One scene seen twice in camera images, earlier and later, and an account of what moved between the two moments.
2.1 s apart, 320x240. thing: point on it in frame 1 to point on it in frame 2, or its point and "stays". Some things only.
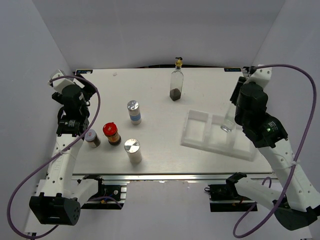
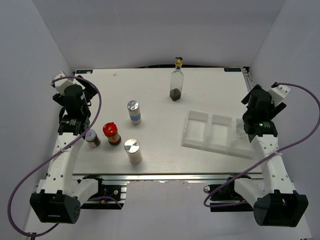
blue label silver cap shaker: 134,113 stays
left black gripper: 88,90 stays
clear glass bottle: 229,112 to 239,127
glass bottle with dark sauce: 177,80 stays
